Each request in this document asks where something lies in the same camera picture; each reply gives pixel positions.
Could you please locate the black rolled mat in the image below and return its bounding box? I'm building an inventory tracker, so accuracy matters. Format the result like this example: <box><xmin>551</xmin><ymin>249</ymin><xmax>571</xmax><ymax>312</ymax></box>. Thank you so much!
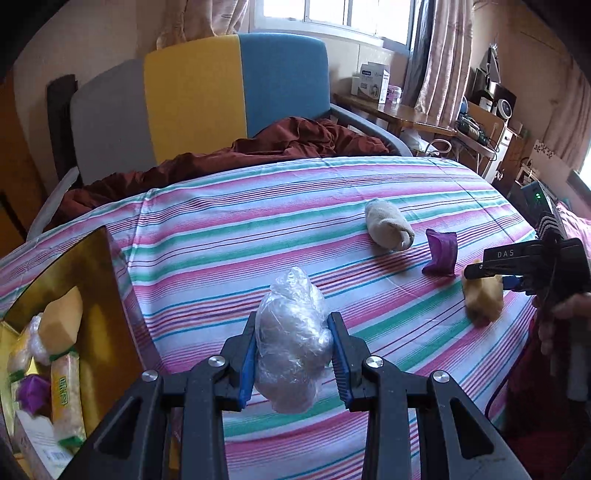
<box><xmin>46</xmin><ymin>74</ymin><xmax>77</xmax><ymax>181</ymax></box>

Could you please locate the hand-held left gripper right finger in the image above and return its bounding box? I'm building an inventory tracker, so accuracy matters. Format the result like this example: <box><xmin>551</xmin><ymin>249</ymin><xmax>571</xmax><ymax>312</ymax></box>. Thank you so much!
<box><xmin>327</xmin><ymin>312</ymin><xmax>532</xmax><ymax>480</ymax></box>

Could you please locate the purple plastic piece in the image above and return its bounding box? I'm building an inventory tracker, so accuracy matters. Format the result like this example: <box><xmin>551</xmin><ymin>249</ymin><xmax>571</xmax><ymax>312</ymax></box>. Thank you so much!
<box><xmin>16</xmin><ymin>374</ymin><xmax>51</xmax><ymax>414</ymax></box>
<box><xmin>422</xmin><ymin>228</ymin><xmax>459</xmax><ymax>278</ymax></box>

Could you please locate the yellow sponge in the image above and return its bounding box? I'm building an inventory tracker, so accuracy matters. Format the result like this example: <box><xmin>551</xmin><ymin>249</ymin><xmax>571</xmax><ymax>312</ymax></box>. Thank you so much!
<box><xmin>37</xmin><ymin>286</ymin><xmax>85</xmax><ymax>355</ymax></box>
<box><xmin>463</xmin><ymin>272</ymin><xmax>504</xmax><ymax>326</ymax></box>

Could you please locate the white drawer cabinet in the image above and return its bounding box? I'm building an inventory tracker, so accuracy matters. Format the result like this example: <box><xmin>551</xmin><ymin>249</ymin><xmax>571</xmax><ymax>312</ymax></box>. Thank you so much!
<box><xmin>480</xmin><ymin>127</ymin><xmax>527</xmax><ymax>185</ymax></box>

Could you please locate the person's right hand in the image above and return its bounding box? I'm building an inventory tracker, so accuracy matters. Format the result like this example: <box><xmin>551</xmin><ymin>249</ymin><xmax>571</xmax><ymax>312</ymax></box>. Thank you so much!
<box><xmin>539</xmin><ymin>292</ymin><xmax>591</xmax><ymax>356</ymax></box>

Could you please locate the wooden side table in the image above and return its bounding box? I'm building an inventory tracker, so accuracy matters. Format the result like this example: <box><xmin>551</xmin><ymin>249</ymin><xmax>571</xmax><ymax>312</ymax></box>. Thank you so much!
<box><xmin>332</xmin><ymin>92</ymin><xmax>458</xmax><ymax>139</ymax></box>

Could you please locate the wooden wardrobe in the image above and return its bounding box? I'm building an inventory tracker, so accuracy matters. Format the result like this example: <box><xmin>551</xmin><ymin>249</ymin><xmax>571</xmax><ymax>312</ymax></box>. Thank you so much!
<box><xmin>0</xmin><ymin>74</ymin><xmax>51</xmax><ymax>259</ymax></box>

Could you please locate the white appliance carton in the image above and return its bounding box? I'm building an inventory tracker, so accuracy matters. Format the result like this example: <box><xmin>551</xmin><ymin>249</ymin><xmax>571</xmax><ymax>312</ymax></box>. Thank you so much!
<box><xmin>351</xmin><ymin>62</ymin><xmax>391</xmax><ymax>102</ymax></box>

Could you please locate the striped bed sheet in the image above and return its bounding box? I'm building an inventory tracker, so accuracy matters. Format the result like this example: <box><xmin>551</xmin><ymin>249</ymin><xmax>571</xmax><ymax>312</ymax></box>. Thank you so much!
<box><xmin>0</xmin><ymin>154</ymin><xmax>561</xmax><ymax>480</ymax></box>

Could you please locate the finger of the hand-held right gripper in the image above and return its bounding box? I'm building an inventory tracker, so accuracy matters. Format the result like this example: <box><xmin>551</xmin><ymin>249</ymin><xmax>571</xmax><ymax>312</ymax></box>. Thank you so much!
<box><xmin>464</xmin><ymin>244</ymin><xmax>546</xmax><ymax>280</ymax></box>
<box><xmin>501</xmin><ymin>274</ymin><xmax>536</xmax><ymax>294</ymax></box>

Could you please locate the gold metal tin box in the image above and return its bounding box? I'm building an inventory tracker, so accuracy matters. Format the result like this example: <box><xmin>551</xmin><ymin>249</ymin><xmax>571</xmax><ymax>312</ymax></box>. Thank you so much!
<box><xmin>0</xmin><ymin>225</ymin><xmax>148</xmax><ymax>480</ymax></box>

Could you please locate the white round appliance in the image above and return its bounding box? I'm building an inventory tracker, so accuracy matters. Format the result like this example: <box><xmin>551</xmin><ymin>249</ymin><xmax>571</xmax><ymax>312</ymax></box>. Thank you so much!
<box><xmin>492</xmin><ymin>88</ymin><xmax>517</xmax><ymax>118</ymax></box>

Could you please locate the white flat cardboard box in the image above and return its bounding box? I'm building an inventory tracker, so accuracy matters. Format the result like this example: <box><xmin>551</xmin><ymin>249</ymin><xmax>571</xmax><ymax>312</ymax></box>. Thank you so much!
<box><xmin>14</xmin><ymin>408</ymin><xmax>77</xmax><ymax>480</ymax></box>

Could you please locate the window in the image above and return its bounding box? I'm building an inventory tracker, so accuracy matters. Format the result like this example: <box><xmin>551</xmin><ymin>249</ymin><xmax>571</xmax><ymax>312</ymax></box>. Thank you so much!
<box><xmin>249</xmin><ymin>0</ymin><xmax>416</xmax><ymax>47</ymax></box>

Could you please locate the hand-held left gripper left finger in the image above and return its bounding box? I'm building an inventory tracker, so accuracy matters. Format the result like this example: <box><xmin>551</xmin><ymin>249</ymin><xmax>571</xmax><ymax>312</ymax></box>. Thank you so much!
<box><xmin>60</xmin><ymin>311</ymin><xmax>259</xmax><ymax>480</ymax></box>

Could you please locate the rolled beige sock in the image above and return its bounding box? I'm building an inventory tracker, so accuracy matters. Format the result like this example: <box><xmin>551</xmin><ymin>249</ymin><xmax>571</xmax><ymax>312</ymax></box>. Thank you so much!
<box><xmin>365</xmin><ymin>198</ymin><xmax>415</xmax><ymax>252</ymax></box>

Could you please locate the maroon blanket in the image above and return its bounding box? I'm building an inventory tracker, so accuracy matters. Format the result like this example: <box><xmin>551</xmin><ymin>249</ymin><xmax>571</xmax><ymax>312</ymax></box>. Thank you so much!
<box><xmin>46</xmin><ymin>116</ymin><xmax>393</xmax><ymax>232</ymax></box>

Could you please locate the clear plastic ball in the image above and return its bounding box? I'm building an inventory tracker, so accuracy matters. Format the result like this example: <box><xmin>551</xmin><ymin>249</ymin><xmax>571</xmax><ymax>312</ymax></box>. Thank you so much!
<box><xmin>255</xmin><ymin>267</ymin><xmax>333</xmax><ymax>415</ymax></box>

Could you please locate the beige floral curtain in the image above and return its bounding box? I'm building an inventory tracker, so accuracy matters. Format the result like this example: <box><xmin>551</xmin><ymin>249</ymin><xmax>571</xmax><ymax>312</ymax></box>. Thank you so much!
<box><xmin>406</xmin><ymin>0</ymin><xmax>474</xmax><ymax>125</ymax></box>
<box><xmin>157</xmin><ymin>0</ymin><xmax>250</xmax><ymax>49</ymax></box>

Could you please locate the grey yellow blue sofa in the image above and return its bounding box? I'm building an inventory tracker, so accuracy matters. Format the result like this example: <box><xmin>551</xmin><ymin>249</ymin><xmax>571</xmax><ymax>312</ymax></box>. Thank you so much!
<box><xmin>25</xmin><ymin>32</ymin><xmax>414</xmax><ymax>241</ymax></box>

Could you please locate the white cable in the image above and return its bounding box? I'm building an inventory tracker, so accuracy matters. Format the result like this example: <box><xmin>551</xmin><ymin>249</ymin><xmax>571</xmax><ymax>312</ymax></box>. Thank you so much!
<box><xmin>406</xmin><ymin>134</ymin><xmax>451</xmax><ymax>158</ymax></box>

